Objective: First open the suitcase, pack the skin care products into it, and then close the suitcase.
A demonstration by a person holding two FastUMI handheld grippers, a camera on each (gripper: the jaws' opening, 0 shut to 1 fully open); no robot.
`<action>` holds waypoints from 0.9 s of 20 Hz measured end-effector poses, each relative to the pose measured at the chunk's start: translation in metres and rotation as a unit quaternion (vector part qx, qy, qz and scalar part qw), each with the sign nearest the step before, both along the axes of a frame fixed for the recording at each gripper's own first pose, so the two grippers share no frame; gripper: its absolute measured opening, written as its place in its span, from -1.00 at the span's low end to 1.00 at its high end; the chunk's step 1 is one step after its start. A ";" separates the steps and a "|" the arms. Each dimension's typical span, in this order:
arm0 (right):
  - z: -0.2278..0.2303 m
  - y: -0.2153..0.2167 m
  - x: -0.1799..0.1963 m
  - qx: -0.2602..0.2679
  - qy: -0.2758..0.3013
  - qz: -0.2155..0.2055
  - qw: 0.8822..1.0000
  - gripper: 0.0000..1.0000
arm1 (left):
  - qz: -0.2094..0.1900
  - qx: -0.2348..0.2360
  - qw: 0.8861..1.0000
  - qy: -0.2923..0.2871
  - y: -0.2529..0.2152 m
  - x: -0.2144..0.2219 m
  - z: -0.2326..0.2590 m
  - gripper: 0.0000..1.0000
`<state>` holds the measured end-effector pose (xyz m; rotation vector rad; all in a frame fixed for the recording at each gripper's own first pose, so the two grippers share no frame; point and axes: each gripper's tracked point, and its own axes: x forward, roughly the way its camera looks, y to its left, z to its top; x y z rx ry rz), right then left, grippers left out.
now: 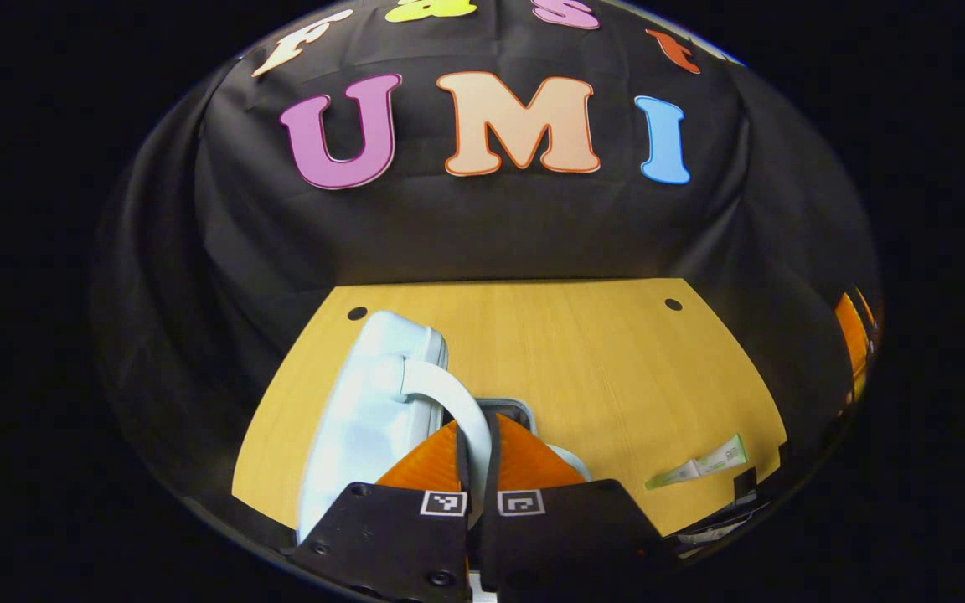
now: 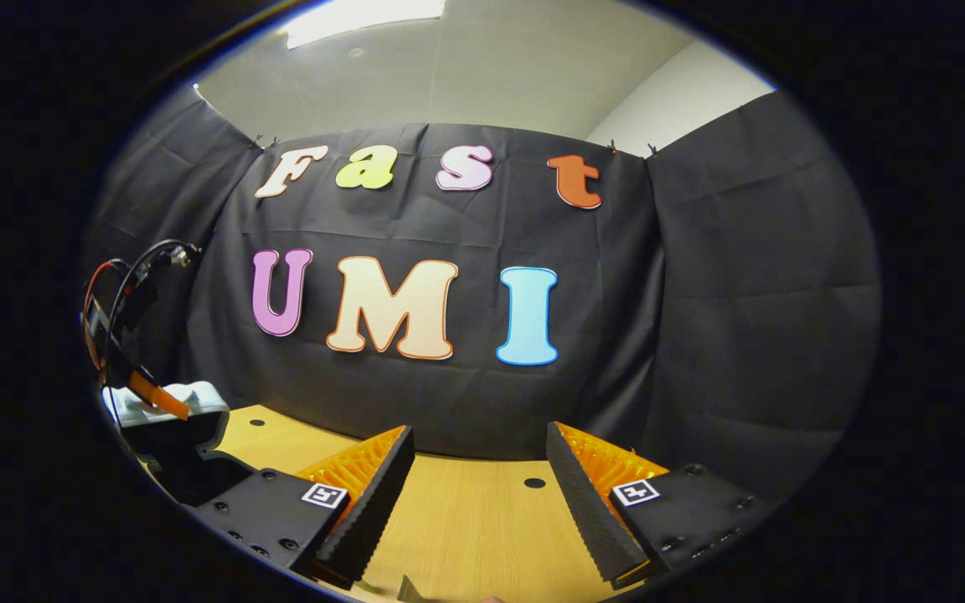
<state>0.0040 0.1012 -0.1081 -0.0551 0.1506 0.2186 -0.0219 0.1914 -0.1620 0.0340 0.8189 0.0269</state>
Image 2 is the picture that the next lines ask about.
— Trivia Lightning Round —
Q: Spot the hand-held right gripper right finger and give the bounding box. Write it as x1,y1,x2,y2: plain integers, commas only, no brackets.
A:
544,420,774,585

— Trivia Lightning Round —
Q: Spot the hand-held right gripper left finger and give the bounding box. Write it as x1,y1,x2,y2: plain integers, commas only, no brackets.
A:
196,425,417,590

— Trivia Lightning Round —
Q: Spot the light blue suitcase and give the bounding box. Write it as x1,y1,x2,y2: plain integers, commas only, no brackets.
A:
101,381,261,508

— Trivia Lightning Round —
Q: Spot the black backdrop cloth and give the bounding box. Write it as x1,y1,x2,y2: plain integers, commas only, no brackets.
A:
80,84,881,503

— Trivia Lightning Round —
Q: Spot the red cable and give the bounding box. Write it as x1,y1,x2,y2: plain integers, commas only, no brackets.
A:
83,258,129,371

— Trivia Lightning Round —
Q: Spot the black cable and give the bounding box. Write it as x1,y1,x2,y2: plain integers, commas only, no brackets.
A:
110,239,200,336

